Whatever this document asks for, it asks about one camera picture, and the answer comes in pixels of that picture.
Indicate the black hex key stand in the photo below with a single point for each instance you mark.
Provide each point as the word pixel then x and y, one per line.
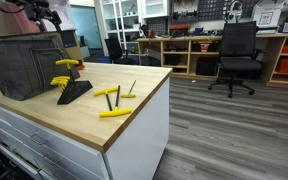
pixel 74 91

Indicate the black tool pegboard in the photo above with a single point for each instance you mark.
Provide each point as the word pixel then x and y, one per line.
pixel 210 8

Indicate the wooden workbench with shelves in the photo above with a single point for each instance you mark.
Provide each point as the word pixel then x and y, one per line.
pixel 177 52

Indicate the grey case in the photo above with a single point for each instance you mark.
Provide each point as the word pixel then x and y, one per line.
pixel 150 56

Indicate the blue glass door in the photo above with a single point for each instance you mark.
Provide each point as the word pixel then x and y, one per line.
pixel 87 26

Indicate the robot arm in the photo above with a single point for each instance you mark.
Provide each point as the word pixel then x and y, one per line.
pixel 17 2

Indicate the large black box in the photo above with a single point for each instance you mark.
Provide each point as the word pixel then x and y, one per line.
pixel 206 66

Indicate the red toolbox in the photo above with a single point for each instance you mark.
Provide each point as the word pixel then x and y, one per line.
pixel 179 27

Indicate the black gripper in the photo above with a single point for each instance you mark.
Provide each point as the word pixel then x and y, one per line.
pixel 39 11

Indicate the headphones on stand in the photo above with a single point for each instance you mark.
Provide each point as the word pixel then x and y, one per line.
pixel 234 13

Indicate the white drawer cabinet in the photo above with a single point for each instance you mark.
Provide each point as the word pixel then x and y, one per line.
pixel 140 140

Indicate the white shelf unit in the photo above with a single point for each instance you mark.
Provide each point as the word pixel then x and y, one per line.
pixel 154 8

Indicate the white labelled box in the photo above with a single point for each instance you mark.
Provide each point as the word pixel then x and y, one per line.
pixel 267 16

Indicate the blue bin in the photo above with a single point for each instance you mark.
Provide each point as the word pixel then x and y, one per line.
pixel 104 60

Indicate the pink board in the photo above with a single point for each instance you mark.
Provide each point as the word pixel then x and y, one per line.
pixel 25 23

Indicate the red and white cup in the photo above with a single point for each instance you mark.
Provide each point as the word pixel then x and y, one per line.
pixel 204 47

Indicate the black mesh office chair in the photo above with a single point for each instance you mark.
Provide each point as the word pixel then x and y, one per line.
pixel 237 43

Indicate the small orange object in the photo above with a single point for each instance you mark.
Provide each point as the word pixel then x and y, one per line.
pixel 80 67

